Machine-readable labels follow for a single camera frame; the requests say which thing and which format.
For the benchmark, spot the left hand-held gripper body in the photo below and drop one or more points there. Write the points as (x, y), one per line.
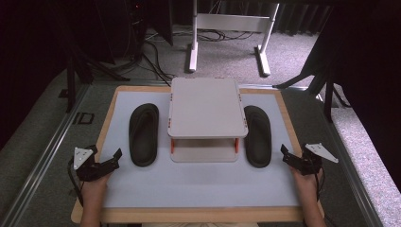
(85, 167)

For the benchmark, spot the person's right hand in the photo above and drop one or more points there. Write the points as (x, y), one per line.
(304, 181)

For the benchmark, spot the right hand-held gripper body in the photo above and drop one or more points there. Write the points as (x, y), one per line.
(310, 160)

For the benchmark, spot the white desk frame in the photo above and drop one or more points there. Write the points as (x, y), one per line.
(231, 22)

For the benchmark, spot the white two-tier shoe rack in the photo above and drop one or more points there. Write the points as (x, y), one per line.
(206, 108)

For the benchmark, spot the black slipper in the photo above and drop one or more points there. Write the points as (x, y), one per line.
(258, 137)
(143, 134)

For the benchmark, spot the light blue table mat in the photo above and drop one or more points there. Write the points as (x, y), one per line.
(195, 186)

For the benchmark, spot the metal floor rail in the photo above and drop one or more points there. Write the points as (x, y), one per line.
(41, 164)
(350, 164)

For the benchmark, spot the black tripod stand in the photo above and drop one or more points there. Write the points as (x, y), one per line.
(324, 85)
(78, 69)

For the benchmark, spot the black computer tower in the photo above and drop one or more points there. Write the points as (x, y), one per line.
(126, 28)

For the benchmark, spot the dark curtain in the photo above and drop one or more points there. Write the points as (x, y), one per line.
(299, 15)

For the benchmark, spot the person's left hand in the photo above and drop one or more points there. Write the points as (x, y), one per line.
(94, 184)

